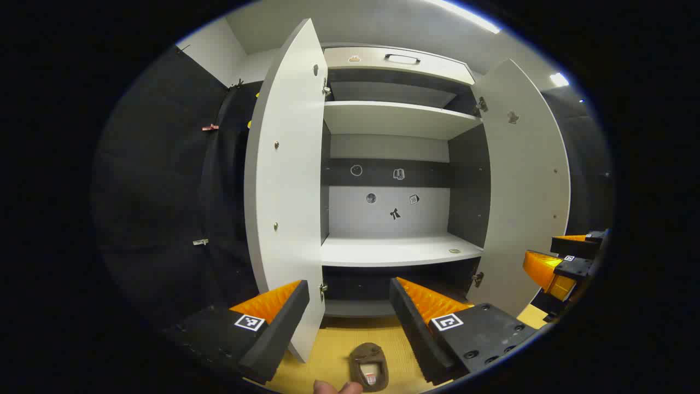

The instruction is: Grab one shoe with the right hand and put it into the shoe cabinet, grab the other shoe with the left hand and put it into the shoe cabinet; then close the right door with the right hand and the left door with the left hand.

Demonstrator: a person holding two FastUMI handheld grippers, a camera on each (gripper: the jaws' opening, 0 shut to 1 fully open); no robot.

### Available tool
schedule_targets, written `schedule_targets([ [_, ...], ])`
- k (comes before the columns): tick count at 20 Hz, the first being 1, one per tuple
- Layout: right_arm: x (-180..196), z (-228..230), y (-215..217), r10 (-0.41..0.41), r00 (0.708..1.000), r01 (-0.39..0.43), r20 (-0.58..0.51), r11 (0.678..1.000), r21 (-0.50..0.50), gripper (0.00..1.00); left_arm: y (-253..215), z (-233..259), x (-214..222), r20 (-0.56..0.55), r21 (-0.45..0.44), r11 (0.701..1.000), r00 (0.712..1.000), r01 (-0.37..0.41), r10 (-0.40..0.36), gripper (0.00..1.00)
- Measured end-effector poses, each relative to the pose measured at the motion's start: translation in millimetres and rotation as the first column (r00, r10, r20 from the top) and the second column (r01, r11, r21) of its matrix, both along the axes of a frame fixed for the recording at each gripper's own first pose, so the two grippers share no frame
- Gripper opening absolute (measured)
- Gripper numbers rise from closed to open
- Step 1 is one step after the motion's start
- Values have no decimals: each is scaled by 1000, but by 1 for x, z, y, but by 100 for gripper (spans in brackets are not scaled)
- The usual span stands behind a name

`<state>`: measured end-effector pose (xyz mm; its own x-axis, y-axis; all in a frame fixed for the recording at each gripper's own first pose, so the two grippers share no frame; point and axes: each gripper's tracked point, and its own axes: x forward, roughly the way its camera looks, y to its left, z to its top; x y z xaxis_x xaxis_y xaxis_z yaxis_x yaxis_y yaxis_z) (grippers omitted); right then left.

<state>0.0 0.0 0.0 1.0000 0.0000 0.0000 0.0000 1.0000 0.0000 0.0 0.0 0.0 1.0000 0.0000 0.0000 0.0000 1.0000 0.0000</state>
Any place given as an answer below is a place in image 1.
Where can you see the long ceiling light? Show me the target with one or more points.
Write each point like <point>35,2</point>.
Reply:
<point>465,15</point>

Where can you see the black backdrop cloth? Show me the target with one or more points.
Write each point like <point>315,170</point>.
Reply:
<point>153,191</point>

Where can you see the small ceiling light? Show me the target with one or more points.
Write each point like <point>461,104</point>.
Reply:
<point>559,80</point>

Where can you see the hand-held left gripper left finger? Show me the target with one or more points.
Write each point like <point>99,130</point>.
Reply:
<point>273,339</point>

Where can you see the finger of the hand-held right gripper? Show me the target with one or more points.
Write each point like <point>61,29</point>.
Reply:
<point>574,268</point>
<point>574,247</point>

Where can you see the brown fuzzy shoe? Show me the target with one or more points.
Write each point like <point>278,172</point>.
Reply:
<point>369,366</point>

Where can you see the white shoe cabinet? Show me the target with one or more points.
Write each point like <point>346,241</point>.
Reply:
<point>394,249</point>

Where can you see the black binder clip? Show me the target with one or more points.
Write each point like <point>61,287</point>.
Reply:
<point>183,48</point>
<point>238,83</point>

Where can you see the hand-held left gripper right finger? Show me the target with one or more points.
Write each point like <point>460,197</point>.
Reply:
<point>418,334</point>

